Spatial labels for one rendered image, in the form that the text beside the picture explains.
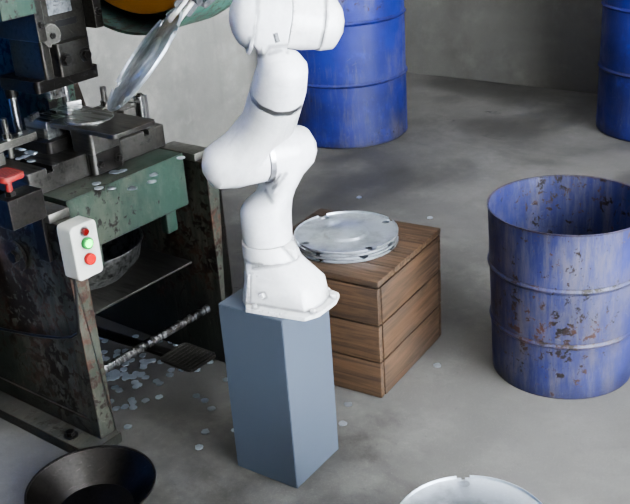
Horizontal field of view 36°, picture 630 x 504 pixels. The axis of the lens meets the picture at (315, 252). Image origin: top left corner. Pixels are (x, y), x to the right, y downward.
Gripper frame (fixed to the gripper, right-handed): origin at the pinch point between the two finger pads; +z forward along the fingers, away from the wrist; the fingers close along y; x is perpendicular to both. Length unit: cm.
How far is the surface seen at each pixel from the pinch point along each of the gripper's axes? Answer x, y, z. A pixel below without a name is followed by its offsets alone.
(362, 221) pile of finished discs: -18, -80, 16
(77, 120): -15.1, 1.0, 37.8
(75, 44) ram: -18.8, 11.8, 23.2
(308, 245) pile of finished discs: -8, -66, 28
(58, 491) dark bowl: 29, -40, 105
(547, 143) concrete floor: -158, -198, -49
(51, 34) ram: -16.2, 17.9, 24.3
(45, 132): -20, 5, 46
